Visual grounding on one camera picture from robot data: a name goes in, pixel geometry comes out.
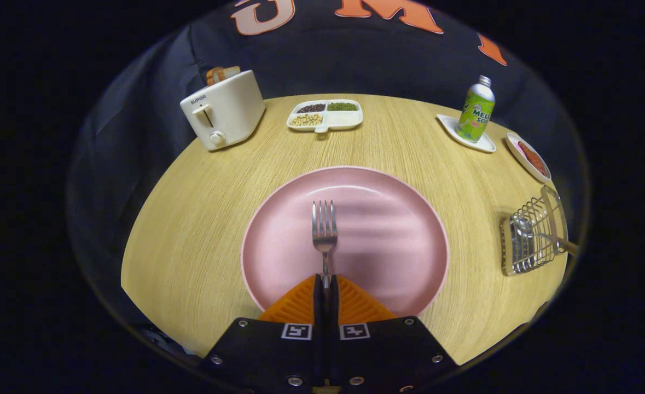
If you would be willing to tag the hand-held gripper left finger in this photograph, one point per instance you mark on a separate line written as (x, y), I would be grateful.
(317, 306)

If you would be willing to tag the pile of yellow soybeans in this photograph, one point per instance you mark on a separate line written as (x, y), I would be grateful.
(306, 119)

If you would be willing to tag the pile of green beans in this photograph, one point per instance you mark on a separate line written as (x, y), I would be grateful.
(342, 106)

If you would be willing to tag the pink round plate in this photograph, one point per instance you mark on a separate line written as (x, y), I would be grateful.
(388, 246)

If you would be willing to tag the pile of dark beans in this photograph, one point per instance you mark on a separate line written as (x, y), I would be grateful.
(311, 108)

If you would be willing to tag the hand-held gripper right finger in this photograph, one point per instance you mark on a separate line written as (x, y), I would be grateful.
(336, 306)

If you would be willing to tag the white divided dish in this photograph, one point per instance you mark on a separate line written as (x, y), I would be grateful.
(344, 119)

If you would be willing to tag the white oval food plate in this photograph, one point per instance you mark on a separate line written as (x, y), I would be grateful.
(522, 163)

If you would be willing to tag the pink ham slices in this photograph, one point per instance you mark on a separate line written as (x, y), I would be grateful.
(515, 145)

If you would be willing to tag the green soda bottle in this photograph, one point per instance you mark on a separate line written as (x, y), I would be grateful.
(475, 115)

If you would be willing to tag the white toaster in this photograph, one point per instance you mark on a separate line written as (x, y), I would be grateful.
(234, 109)

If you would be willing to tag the white square coaster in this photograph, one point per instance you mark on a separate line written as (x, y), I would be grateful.
(448, 126)

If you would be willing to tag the toast bread slice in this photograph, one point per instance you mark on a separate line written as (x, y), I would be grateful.
(215, 75)
(232, 72)

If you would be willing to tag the brown meat piece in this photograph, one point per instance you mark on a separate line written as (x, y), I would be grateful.
(533, 158)

